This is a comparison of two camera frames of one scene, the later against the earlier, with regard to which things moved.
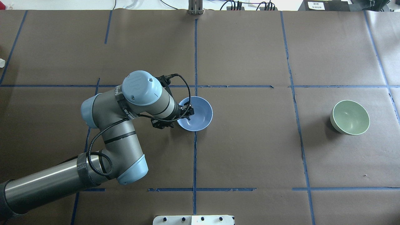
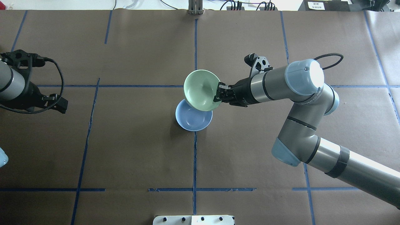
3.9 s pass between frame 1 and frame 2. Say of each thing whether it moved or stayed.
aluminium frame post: stayed
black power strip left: stayed
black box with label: stayed
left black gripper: moved
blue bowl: stayed
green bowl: moved
